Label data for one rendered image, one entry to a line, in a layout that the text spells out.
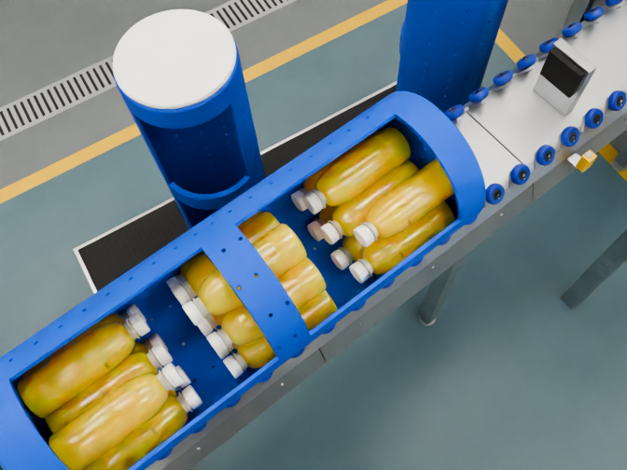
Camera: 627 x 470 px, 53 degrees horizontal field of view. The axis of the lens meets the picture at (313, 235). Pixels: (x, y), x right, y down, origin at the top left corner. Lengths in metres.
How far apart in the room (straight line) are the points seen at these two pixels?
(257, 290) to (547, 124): 0.83
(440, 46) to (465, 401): 1.13
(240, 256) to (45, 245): 1.65
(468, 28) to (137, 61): 0.89
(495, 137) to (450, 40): 0.47
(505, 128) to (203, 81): 0.68
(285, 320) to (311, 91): 1.78
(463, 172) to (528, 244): 1.34
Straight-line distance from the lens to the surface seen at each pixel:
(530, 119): 1.54
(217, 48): 1.49
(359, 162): 1.15
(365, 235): 1.11
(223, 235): 1.02
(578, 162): 1.52
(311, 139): 2.38
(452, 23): 1.83
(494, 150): 1.47
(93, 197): 2.60
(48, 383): 1.10
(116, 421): 1.06
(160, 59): 1.50
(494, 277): 2.35
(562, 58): 1.46
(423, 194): 1.14
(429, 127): 1.10
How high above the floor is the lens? 2.14
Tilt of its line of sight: 65 degrees down
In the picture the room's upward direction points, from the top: 5 degrees counter-clockwise
